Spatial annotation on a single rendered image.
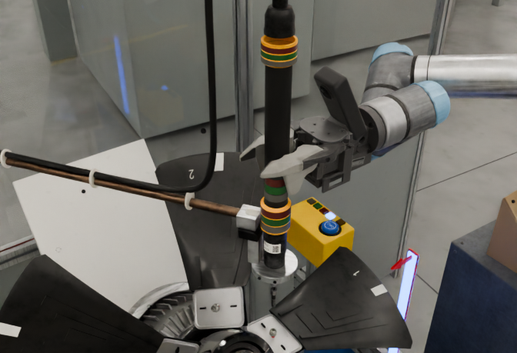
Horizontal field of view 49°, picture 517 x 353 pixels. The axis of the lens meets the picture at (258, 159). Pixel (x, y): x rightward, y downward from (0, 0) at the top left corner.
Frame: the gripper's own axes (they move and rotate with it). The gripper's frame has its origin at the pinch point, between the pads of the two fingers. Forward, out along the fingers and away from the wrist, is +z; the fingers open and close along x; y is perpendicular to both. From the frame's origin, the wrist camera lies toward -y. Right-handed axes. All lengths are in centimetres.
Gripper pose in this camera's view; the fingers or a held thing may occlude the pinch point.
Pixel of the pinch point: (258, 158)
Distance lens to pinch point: 73.4
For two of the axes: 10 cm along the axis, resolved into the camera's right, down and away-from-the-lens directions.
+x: -5.8, -4.5, 6.8
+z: -8.1, 3.2, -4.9
